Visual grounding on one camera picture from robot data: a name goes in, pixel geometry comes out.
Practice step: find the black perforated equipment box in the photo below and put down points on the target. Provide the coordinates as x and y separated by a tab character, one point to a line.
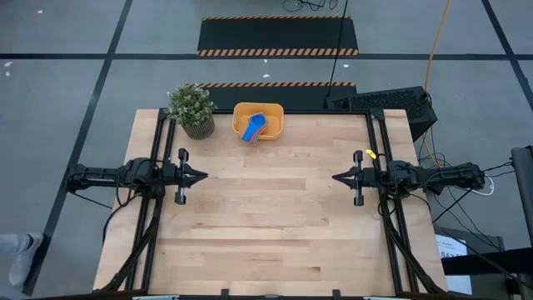
391	102

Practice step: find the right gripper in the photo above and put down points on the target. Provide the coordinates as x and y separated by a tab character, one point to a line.
359	177

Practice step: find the black hazard-striped floor mat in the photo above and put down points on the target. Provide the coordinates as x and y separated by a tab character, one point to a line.
291	98
275	35

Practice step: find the bright blue measuring cup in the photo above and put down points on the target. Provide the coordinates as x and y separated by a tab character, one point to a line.
252	127

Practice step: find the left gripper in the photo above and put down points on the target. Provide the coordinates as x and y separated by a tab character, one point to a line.
182	177

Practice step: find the green plant in striped pot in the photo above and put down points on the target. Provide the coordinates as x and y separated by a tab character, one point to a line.
191	106

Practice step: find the yellow-orange plastic basket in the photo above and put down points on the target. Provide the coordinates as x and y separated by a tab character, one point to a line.
277	125

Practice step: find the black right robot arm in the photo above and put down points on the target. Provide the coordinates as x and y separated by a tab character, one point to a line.
437	177

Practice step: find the black aluminium table frame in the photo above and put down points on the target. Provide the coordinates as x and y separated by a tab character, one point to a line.
147	271

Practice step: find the white paper sign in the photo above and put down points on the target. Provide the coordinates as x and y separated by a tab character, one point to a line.
451	250

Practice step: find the black horizontal beam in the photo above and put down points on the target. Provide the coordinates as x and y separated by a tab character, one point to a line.
491	260

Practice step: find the dark grey post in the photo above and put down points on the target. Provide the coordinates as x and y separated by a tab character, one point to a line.
524	187

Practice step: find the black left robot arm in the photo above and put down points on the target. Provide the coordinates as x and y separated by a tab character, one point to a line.
108	175

